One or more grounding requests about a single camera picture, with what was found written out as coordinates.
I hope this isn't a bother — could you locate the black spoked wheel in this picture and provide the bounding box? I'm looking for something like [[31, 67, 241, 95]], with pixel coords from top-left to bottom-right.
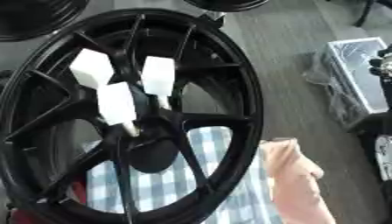
[[0, 8, 267, 224]]

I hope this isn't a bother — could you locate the black round wheel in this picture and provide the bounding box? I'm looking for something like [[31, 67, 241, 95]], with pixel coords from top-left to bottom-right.
[[0, 0, 91, 42], [182, 0, 271, 13]]

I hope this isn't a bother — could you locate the pink cloth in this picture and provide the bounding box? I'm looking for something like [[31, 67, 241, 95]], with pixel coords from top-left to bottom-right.
[[258, 137, 339, 224]]

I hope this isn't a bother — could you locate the plastic-wrapped grey box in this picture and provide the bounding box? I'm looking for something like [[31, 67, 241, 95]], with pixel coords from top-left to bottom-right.
[[301, 37, 392, 127]]

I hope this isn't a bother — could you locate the black equipment stand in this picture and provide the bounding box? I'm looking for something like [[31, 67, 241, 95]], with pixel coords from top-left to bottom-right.
[[347, 44, 392, 224]]

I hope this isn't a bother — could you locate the black chair leg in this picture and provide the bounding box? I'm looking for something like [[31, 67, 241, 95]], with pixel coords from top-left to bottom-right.
[[350, 0, 392, 28]]

